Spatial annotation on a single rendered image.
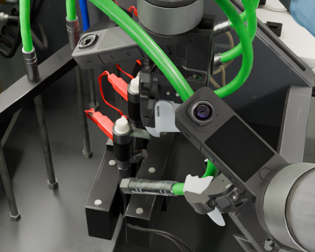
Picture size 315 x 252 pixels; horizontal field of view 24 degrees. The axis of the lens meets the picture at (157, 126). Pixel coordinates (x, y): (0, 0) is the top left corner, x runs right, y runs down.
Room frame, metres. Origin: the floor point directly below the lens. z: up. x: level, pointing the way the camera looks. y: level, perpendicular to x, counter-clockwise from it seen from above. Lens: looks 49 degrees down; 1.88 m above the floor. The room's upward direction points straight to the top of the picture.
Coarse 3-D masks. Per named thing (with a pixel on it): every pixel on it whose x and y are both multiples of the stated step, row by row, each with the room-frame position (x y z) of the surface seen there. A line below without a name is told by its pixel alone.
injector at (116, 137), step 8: (112, 128) 0.66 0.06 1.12; (112, 136) 0.66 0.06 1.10; (120, 136) 0.65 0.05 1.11; (128, 136) 0.65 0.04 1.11; (120, 144) 0.65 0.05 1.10; (128, 144) 0.65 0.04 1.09; (120, 152) 0.65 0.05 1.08; (128, 152) 0.65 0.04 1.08; (136, 152) 0.65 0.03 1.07; (144, 152) 0.65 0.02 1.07; (120, 160) 0.65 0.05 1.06; (128, 160) 0.65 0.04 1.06; (136, 160) 0.65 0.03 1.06; (120, 168) 0.65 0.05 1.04; (128, 168) 0.65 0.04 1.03; (120, 176) 0.65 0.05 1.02; (128, 176) 0.65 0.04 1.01; (120, 192) 0.65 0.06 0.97; (120, 200) 0.66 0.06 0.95; (128, 200) 0.65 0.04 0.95
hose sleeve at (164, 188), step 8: (136, 184) 0.54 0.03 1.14; (144, 184) 0.54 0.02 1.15; (152, 184) 0.53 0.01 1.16; (160, 184) 0.52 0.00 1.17; (168, 184) 0.52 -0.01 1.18; (136, 192) 0.54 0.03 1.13; (144, 192) 0.53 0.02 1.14; (152, 192) 0.52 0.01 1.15; (160, 192) 0.52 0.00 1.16; (168, 192) 0.51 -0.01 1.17
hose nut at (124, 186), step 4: (124, 180) 0.56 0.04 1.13; (128, 180) 0.55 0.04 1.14; (120, 184) 0.56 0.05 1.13; (124, 184) 0.55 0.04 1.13; (128, 184) 0.55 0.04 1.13; (124, 188) 0.55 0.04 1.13; (128, 188) 0.55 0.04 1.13; (124, 192) 0.55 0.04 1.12; (128, 192) 0.55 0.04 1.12; (132, 192) 0.55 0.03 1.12
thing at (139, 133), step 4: (132, 128) 0.66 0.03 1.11; (136, 128) 0.66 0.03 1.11; (136, 132) 0.65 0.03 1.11; (140, 132) 0.65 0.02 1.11; (144, 132) 0.65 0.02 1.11; (148, 132) 0.65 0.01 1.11; (136, 136) 0.65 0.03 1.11; (140, 136) 0.65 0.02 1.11; (144, 136) 0.65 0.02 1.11; (148, 136) 0.65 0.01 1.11
